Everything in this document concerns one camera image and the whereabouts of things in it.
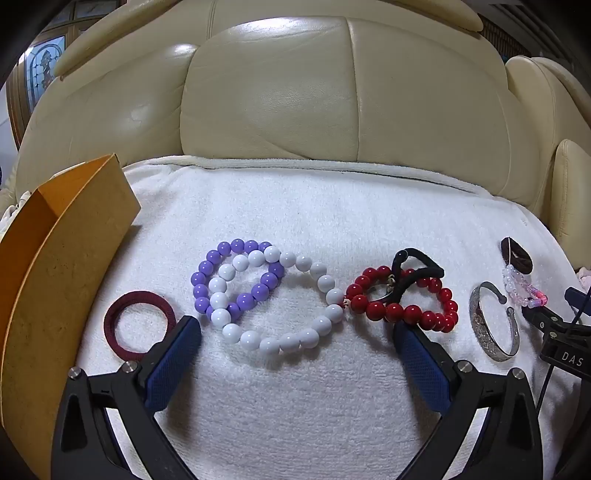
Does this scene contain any cream leather sofa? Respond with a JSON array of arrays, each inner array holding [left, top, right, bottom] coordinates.
[[0, 0, 591, 282]]

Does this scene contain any dark brown hair tie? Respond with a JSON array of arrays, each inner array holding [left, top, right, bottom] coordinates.
[[500, 237, 533, 273]]

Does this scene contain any maroon hair ring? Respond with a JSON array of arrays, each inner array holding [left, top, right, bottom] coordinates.
[[103, 291, 177, 361]]

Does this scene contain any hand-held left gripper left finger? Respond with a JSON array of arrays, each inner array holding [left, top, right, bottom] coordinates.
[[51, 316, 202, 480]]

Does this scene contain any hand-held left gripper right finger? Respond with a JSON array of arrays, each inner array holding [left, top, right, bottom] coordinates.
[[392, 322, 544, 480]]

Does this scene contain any orange cardboard box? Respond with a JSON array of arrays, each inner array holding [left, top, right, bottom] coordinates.
[[0, 154, 142, 462]]

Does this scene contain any white bead bracelet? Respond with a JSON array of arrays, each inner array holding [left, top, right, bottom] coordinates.
[[209, 246, 346, 356]]

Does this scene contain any white towel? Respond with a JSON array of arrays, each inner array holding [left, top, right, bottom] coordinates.
[[74, 154, 580, 480]]

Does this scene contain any stained glass wooden window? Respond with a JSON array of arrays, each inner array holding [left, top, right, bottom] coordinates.
[[17, 28, 71, 118]]

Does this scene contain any silver cuff bracelet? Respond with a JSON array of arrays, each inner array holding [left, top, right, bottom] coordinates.
[[468, 281, 522, 363]]

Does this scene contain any pink clear bead bracelet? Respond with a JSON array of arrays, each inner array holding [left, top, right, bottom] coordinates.
[[502, 264, 550, 309]]

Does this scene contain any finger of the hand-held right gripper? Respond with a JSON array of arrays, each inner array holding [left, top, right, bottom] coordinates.
[[564, 287, 591, 319], [522, 305, 565, 331]]

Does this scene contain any black cable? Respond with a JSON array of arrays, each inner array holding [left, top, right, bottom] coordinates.
[[534, 318, 591, 416]]

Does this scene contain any black hair tie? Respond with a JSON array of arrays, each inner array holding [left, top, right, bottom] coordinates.
[[369, 248, 445, 306]]

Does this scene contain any red bead bracelet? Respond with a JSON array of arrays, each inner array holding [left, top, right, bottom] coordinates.
[[345, 265, 460, 333]]

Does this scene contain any purple bead bracelet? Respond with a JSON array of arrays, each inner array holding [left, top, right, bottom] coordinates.
[[191, 239, 286, 324]]

